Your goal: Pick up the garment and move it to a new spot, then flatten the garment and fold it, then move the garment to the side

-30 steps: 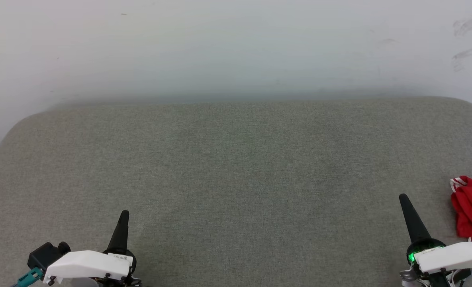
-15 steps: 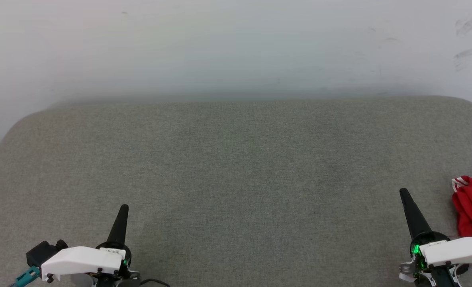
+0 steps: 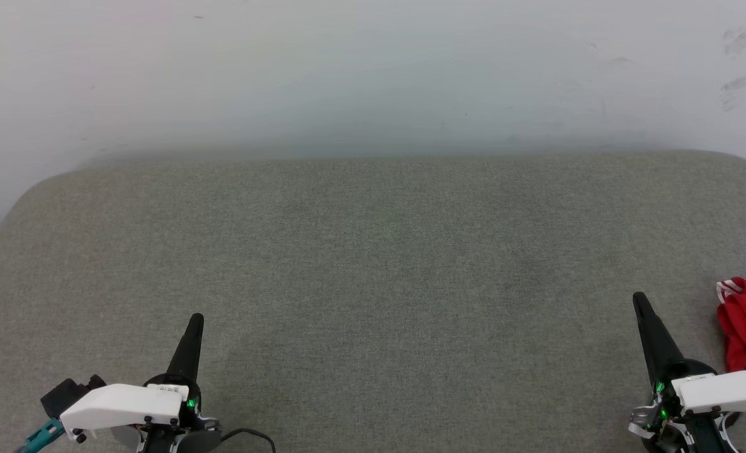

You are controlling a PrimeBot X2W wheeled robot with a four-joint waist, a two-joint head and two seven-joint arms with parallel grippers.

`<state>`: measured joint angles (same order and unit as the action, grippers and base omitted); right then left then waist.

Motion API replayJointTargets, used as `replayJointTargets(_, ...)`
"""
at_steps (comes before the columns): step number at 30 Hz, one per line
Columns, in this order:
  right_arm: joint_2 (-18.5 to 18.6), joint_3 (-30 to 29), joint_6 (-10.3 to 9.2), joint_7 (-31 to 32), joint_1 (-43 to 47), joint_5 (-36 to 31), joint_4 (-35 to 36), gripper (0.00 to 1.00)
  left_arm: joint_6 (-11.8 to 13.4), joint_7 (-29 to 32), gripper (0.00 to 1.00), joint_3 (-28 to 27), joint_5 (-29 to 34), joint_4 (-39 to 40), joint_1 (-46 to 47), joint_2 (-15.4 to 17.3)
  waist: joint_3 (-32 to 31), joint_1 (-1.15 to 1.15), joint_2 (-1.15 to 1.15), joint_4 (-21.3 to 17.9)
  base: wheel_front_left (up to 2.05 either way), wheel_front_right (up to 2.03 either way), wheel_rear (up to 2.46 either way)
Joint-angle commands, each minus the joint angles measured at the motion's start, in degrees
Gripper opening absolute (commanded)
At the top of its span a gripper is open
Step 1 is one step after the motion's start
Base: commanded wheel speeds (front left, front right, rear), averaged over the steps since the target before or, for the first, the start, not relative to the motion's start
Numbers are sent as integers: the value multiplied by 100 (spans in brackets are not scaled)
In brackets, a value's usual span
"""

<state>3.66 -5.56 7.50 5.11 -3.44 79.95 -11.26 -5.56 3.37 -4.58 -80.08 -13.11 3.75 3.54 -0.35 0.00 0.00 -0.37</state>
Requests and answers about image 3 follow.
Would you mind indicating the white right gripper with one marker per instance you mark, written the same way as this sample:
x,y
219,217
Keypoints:
x,y
719,390

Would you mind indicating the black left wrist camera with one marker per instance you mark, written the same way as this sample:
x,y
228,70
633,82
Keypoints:
x,y
67,395

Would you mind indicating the grey fabric sofa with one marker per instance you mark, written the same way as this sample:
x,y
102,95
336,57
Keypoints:
x,y
379,283

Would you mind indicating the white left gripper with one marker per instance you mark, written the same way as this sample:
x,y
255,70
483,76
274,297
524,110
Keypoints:
x,y
121,402

